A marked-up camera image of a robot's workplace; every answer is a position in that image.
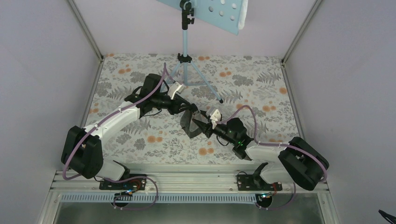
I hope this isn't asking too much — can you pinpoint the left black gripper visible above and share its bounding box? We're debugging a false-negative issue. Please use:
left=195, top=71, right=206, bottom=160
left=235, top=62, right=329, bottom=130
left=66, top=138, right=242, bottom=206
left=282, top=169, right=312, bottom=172
left=152, top=93, right=191, bottom=115

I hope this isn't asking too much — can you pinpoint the light blue music stand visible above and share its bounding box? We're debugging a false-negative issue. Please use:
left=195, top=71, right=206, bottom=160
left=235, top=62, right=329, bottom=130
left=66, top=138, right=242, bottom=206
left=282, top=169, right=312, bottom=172
left=160, top=0, right=242, bottom=103

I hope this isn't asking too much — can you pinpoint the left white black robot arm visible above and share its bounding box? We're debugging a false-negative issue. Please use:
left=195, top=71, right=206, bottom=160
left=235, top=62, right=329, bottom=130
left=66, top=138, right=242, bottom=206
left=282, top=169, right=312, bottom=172
left=61, top=74, right=197, bottom=189

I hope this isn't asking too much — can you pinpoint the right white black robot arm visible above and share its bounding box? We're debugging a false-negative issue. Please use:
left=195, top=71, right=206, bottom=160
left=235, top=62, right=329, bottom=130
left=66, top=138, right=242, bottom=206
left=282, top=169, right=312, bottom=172
left=193, top=118, right=329, bottom=191

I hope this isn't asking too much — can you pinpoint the floral patterned table mat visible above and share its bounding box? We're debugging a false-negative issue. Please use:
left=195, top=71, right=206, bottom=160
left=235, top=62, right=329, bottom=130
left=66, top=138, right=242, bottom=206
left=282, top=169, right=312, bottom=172
left=87, top=53, right=298, bottom=165

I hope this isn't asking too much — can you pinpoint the white sheet music paper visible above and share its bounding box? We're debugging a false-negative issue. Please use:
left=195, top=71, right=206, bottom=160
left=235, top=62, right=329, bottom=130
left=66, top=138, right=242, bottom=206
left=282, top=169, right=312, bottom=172
left=238, top=0, right=248, bottom=30

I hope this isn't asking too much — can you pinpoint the black object at corner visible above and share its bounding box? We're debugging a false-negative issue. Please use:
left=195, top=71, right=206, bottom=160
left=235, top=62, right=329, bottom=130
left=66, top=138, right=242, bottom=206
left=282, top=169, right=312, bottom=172
left=378, top=210, right=396, bottom=224

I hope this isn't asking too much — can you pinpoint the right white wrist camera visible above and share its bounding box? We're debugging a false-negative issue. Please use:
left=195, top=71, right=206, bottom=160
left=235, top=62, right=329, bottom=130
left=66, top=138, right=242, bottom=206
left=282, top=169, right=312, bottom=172
left=206, top=108, right=222, bottom=129

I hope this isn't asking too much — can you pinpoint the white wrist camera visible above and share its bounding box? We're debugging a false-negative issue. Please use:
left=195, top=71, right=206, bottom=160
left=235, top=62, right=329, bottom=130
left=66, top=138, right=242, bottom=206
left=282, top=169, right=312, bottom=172
left=167, top=81, right=186, bottom=100
left=206, top=108, right=222, bottom=129

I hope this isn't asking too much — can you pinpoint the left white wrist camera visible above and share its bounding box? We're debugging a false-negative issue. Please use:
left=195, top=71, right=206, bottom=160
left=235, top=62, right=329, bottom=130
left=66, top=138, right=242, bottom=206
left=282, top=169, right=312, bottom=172
left=167, top=81, right=186, bottom=100

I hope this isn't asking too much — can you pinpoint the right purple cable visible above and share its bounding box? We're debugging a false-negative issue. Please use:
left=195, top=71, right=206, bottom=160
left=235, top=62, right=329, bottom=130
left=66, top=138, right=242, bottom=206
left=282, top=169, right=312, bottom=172
left=216, top=105, right=328, bottom=183

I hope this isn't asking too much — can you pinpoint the purple cable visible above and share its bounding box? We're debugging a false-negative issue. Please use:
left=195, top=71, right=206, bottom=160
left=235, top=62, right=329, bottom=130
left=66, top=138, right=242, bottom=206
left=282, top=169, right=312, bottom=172
left=62, top=63, right=174, bottom=181
left=216, top=105, right=328, bottom=183

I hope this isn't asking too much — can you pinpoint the aluminium mounting rail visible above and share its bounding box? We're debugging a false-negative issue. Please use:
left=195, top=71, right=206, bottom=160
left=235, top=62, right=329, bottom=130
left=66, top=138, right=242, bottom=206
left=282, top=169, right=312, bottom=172
left=49, top=164, right=330, bottom=205

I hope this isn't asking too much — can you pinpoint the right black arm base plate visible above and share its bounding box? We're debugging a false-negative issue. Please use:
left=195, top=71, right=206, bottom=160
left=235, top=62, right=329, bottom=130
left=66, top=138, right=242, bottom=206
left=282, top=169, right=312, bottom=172
left=236, top=173, right=283, bottom=191

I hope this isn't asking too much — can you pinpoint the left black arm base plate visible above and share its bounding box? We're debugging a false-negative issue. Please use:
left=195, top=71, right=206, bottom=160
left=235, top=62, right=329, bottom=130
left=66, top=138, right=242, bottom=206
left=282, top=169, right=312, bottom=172
left=99, top=174, right=147, bottom=191

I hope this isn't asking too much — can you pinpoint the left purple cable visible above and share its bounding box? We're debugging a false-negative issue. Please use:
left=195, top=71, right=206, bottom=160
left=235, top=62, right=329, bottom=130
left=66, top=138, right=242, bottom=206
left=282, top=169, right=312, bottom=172
left=62, top=63, right=174, bottom=181

